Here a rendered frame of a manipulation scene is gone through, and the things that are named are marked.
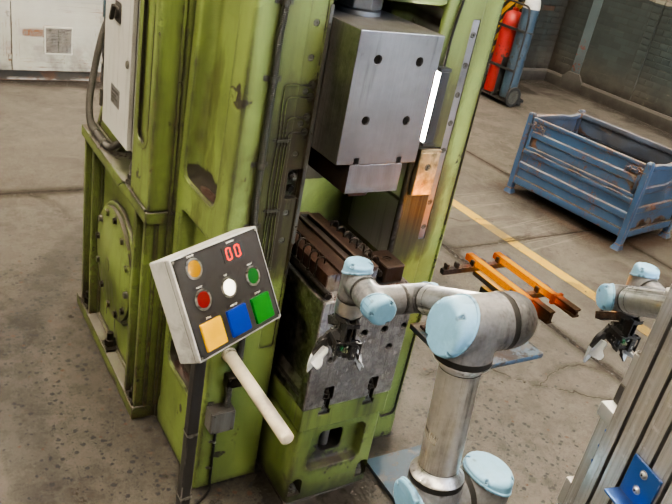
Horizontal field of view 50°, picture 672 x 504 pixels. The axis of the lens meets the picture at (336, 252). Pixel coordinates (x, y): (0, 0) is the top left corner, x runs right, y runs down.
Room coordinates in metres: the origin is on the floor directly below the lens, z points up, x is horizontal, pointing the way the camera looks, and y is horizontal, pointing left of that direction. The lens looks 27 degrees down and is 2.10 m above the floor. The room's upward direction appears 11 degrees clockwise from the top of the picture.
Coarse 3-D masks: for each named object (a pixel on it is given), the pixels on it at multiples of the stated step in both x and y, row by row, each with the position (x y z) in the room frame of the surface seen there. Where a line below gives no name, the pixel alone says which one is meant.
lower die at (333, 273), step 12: (300, 216) 2.43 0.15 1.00; (312, 216) 2.45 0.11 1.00; (300, 228) 2.35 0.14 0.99; (312, 228) 2.35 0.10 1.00; (324, 228) 2.37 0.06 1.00; (336, 228) 2.41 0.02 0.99; (300, 240) 2.28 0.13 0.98; (312, 240) 2.27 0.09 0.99; (324, 240) 2.28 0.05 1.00; (348, 240) 2.33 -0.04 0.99; (300, 252) 2.21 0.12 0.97; (324, 252) 2.20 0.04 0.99; (336, 252) 2.21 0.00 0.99; (360, 252) 2.25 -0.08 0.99; (312, 264) 2.14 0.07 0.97; (324, 264) 2.13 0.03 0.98; (336, 264) 2.13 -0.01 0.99; (324, 276) 2.08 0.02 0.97; (336, 276) 2.08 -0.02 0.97; (372, 276) 2.17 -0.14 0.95; (336, 288) 2.09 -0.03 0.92
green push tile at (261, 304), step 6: (264, 294) 1.77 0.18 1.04; (252, 300) 1.72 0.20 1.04; (258, 300) 1.74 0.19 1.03; (264, 300) 1.76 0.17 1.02; (270, 300) 1.78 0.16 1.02; (252, 306) 1.72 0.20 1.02; (258, 306) 1.73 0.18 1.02; (264, 306) 1.75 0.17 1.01; (270, 306) 1.77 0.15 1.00; (258, 312) 1.72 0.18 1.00; (264, 312) 1.74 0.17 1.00; (270, 312) 1.76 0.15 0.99; (258, 318) 1.71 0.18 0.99; (264, 318) 1.73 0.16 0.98
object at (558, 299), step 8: (504, 256) 2.42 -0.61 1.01; (504, 264) 2.39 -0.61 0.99; (512, 264) 2.37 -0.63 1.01; (520, 272) 2.32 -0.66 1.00; (528, 272) 2.33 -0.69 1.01; (528, 280) 2.28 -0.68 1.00; (536, 280) 2.28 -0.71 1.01; (544, 288) 2.23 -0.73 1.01; (552, 296) 2.18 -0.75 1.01; (560, 296) 2.18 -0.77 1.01; (560, 304) 2.17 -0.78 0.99; (568, 304) 2.14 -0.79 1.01; (568, 312) 2.13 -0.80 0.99; (576, 312) 2.11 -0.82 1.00
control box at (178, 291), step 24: (216, 240) 1.74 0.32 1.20; (240, 240) 1.79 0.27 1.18; (168, 264) 1.57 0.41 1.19; (216, 264) 1.69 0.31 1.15; (240, 264) 1.75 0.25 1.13; (264, 264) 1.83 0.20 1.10; (168, 288) 1.57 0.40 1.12; (192, 288) 1.59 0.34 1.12; (216, 288) 1.65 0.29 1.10; (240, 288) 1.72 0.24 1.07; (264, 288) 1.79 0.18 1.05; (168, 312) 1.56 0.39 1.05; (192, 312) 1.55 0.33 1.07; (216, 312) 1.61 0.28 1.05; (192, 336) 1.52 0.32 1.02; (240, 336) 1.64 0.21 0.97; (192, 360) 1.51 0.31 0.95
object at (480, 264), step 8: (472, 256) 2.37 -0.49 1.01; (480, 264) 2.32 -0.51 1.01; (488, 264) 2.33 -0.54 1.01; (488, 272) 2.28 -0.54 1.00; (496, 272) 2.28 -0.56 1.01; (496, 280) 2.24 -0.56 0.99; (504, 280) 2.23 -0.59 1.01; (504, 288) 2.21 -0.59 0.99; (512, 288) 2.18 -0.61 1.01; (520, 288) 2.19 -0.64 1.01; (528, 296) 2.14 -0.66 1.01; (536, 304) 2.10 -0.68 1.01; (544, 304) 2.09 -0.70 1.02; (544, 312) 2.07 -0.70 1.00; (552, 312) 2.05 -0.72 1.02; (544, 320) 2.05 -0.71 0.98
